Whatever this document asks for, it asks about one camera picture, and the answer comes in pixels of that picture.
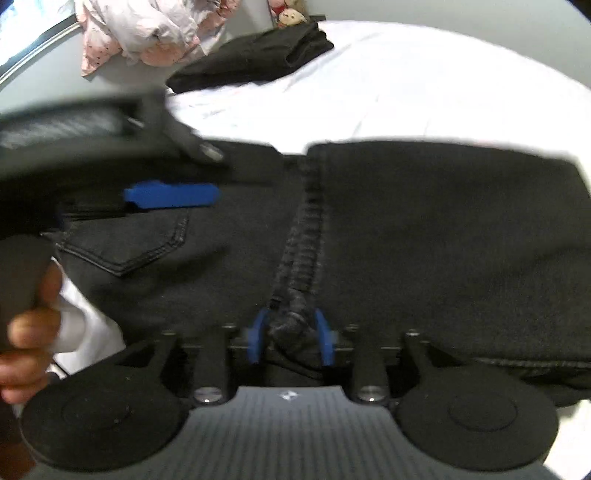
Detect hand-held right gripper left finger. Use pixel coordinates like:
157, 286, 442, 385
113, 308, 273, 407

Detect folded black pants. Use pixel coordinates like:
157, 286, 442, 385
165, 18, 334, 94

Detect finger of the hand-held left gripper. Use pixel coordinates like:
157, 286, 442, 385
157, 107, 235, 181
61, 181, 221, 219

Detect black jeans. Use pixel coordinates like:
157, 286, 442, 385
51, 138, 591, 408

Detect pink and white quilt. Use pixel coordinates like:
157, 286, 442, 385
74, 0, 242, 77

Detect bed with polka dot sheet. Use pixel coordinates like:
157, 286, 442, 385
0, 18, 591, 480

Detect person's left hand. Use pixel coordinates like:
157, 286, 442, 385
0, 264, 64, 405

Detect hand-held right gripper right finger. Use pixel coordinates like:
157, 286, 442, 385
315, 309, 466, 405

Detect pile of stuffed toys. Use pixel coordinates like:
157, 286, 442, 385
270, 0, 308, 28

